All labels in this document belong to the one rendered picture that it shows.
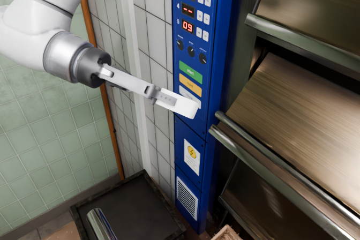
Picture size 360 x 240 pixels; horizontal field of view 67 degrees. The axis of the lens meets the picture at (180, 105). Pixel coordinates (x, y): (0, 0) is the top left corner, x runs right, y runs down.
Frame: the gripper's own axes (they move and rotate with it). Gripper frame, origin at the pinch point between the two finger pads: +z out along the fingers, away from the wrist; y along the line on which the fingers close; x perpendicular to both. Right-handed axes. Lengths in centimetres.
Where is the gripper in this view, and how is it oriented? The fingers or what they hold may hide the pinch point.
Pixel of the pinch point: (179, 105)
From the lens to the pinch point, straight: 51.0
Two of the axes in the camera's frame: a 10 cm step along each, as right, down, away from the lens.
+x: -4.0, 9.2, -0.2
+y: 1.0, 0.6, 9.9
